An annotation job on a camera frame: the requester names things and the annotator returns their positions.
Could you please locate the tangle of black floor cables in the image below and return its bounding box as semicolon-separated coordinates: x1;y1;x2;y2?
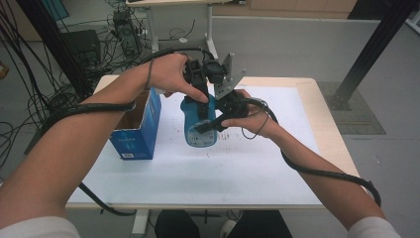
0;0;153;167

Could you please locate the person's right sleeve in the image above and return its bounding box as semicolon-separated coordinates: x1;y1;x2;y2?
346;216;402;238

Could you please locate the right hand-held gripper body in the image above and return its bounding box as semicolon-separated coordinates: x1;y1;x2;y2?
215;90;252;123

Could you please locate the light wooden table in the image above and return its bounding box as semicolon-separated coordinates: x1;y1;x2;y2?
64;74;361;238

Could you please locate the person's left leg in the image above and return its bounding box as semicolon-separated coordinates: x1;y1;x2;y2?
154;209;201;238

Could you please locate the white desk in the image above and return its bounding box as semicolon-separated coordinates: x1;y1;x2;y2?
125;0;240;60

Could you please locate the person's right leg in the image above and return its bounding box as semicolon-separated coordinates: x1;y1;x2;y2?
227;209;293;238

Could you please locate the left hand-held gripper cable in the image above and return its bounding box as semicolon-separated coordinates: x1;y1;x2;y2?
39;47;217;217

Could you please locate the person's sleeve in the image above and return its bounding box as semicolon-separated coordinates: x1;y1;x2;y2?
346;216;402;238
0;216;82;238

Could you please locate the white shoe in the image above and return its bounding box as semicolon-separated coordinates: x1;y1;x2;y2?
220;219;238;238

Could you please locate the person's right hand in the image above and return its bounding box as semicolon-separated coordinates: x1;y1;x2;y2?
221;88;281;140

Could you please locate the wooden cabinet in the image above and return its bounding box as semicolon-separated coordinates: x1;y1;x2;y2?
212;0;359;19

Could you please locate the thin black wrist strap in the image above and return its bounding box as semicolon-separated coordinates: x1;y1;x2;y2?
241;112;269;141

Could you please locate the black metal stand post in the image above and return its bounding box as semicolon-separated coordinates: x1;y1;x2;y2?
14;0;95;100
325;0;420;112

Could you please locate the right hand-held gripper cable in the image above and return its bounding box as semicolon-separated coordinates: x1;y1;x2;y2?
246;97;383;208

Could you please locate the hand-held gripper cable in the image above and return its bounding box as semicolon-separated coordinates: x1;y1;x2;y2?
39;47;217;217
246;97;383;208

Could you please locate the black equipment box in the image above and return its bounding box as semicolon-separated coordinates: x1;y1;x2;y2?
60;29;102;67

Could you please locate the person's left sleeve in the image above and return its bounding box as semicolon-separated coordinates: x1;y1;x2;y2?
0;216;82;238

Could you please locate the person's leg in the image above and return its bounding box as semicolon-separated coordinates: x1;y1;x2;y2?
227;209;293;238
154;209;201;238

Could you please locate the white table sheet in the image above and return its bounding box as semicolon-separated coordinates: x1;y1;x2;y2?
67;84;324;206

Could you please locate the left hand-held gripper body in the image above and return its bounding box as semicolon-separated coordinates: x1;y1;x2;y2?
182;52;248;101

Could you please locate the person's left hand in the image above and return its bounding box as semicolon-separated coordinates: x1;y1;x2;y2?
147;53;210;103

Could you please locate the teal panel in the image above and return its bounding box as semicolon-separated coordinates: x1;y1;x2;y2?
41;0;70;21

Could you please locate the blue cardboard box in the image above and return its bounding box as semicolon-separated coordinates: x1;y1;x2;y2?
108;86;162;161

